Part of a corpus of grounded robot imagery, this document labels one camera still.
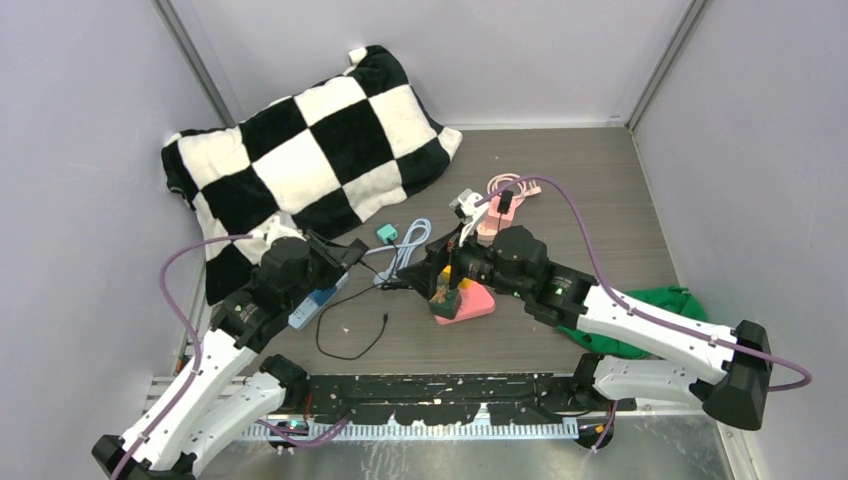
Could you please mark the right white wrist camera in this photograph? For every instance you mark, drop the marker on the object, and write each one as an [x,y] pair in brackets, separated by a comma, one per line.
[469,207]

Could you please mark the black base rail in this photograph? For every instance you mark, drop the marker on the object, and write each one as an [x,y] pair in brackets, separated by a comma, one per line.
[450,399]

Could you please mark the teal usb charger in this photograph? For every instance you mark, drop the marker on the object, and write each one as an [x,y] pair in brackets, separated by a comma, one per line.
[387,233]

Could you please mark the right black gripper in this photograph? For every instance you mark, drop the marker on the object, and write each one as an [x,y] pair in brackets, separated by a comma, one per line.
[422,276]

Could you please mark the dark green cube socket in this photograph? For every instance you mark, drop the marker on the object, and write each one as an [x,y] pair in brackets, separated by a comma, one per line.
[445,303]

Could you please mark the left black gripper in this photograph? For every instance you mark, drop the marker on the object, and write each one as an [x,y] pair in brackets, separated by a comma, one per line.
[336,258]

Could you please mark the black white checkered pillow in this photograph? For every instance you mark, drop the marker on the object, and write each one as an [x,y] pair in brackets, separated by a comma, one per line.
[326,159]

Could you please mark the pink round power strip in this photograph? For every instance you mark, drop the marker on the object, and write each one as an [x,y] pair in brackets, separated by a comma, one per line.
[521,189]

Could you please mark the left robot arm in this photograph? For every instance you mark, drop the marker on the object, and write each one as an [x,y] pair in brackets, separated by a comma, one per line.
[190,424]

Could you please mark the pink cube socket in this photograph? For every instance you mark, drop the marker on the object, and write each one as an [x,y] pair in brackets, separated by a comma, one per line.
[495,221]

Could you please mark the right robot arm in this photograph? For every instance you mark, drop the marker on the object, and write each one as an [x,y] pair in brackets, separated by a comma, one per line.
[725,371]

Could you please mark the pink triangular power strip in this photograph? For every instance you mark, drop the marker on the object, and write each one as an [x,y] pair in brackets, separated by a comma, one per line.
[476,301]

